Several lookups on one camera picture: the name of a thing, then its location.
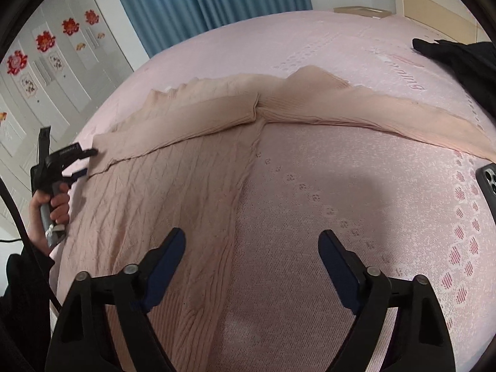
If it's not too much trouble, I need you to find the cream wooden headboard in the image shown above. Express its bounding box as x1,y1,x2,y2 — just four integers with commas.
395,0,490,45

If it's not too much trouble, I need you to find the person's left hand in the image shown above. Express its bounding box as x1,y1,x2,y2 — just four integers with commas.
28,183,70,256

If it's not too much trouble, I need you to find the white wardrobe with red decals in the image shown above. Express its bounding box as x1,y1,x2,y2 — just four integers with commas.
1,0,133,216

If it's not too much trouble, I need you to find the black puffer jacket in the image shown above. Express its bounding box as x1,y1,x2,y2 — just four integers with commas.
412,39,496,119

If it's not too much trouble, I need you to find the beige knit sweater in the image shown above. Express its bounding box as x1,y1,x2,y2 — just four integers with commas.
56,66,495,371

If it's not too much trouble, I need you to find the black smartphone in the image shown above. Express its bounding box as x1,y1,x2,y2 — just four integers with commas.
476,163,496,214

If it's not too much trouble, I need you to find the pink patterned bed sheet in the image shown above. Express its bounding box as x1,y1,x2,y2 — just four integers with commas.
55,11,495,371

